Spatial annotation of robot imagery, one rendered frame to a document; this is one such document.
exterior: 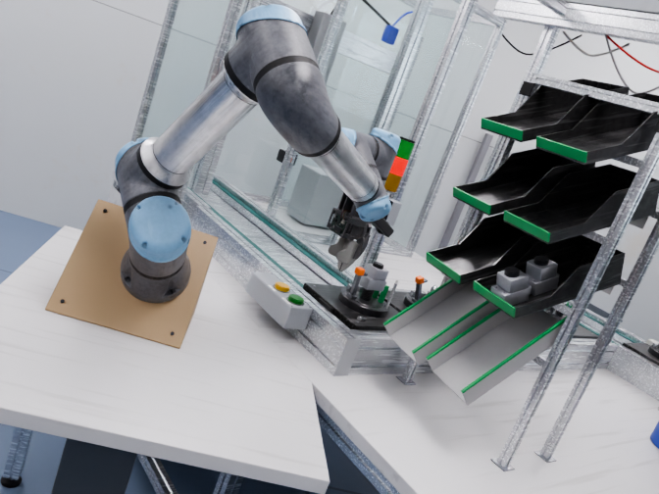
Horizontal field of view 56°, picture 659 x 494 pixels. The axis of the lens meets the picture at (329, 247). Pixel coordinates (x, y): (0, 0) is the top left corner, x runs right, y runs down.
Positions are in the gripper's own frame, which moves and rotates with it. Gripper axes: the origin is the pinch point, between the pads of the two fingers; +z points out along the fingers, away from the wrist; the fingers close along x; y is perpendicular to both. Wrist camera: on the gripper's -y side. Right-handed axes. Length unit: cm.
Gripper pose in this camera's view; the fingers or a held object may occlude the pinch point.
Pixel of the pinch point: (343, 267)
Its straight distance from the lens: 156.9
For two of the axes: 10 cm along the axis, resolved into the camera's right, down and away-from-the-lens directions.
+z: -3.3, 9.1, 2.4
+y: -7.6, -1.1, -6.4
